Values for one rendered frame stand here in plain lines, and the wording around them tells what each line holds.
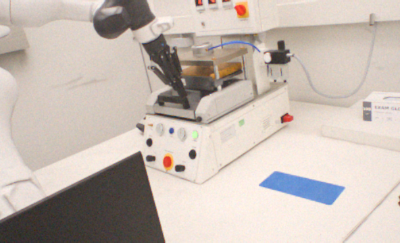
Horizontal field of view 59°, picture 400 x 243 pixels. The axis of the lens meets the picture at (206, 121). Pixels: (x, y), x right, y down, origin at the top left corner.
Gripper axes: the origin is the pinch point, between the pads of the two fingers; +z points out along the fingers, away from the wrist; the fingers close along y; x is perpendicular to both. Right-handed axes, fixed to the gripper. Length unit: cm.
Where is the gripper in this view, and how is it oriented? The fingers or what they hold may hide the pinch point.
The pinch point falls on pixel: (179, 88)
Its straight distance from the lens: 125.2
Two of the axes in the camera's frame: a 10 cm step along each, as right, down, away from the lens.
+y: -5.9, 6.5, -4.7
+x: 7.0, 1.2, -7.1
